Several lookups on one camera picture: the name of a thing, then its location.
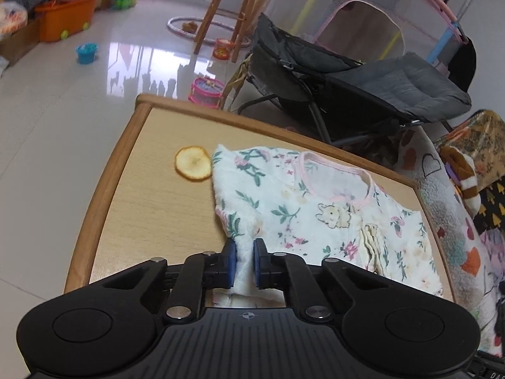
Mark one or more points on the white floral baby shirt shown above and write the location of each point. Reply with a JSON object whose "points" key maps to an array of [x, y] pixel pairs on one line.
{"points": [[315, 213]]}

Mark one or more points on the purple clothes pile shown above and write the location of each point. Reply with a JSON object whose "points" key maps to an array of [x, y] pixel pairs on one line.
{"points": [[495, 252]]}

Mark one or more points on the black hanging cloth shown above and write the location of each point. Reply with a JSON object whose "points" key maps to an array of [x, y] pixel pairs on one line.
{"points": [[463, 65]]}

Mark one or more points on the blue toy bucket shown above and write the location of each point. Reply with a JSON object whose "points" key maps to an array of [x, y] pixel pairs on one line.
{"points": [[86, 53]]}

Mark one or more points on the white heart print quilt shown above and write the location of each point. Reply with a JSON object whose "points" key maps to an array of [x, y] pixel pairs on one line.
{"points": [[446, 221]]}

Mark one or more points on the grey recliner chair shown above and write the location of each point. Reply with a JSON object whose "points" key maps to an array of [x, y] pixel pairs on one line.
{"points": [[394, 83]]}

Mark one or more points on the pink toy drum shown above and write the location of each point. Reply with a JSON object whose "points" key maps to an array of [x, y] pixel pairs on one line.
{"points": [[205, 92]]}

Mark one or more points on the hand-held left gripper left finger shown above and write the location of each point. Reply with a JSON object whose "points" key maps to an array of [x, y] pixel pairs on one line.
{"points": [[232, 262]]}

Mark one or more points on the straw broom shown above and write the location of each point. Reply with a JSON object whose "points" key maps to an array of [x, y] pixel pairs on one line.
{"points": [[238, 83]]}

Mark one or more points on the wooden stool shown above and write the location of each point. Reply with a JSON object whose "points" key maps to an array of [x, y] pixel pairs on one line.
{"points": [[210, 19]]}

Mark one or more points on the orange storage bin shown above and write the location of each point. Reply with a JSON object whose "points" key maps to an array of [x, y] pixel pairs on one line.
{"points": [[65, 19]]}

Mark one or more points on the gold floral sofa cover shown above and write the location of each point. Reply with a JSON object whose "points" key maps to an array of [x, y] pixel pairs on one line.
{"points": [[485, 134]]}

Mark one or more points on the small brown toy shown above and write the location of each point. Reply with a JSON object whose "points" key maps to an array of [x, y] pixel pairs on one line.
{"points": [[189, 27]]}

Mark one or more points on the black pillow with gold trees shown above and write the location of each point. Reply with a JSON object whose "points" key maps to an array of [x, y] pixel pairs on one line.
{"points": [[493, 205]]}

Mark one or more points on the brown and white plush toy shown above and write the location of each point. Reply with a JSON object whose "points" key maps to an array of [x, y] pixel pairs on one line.
{"points": [[465, 173]]}

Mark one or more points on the silver hula hoop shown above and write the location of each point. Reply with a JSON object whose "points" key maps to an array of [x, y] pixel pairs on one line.
{"points": [[169, 25]]}

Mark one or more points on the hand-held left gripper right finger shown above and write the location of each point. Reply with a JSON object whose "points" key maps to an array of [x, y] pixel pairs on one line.
{"points": [[258, 262]]}

